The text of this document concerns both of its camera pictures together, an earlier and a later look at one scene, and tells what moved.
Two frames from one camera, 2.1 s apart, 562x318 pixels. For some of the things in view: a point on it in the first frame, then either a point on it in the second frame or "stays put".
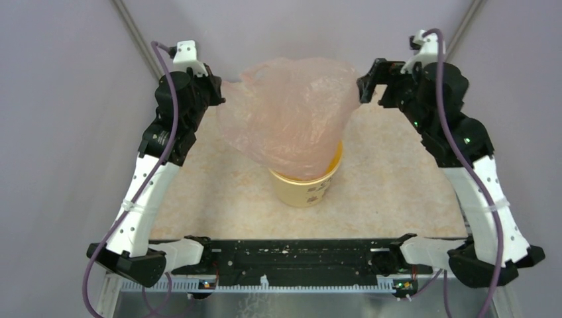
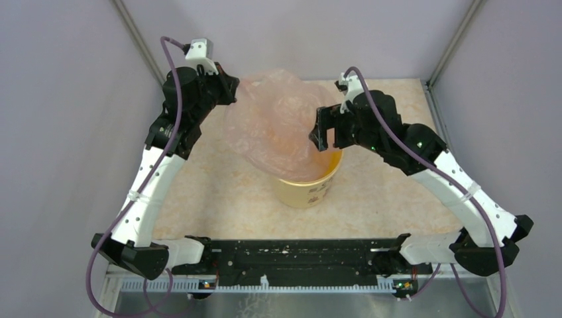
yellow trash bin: x=301 y=193 stays put
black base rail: x=303 y=262 stays put
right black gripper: x=382 y=72 → x=330 y=117
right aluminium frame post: x=473 y=9 stays put
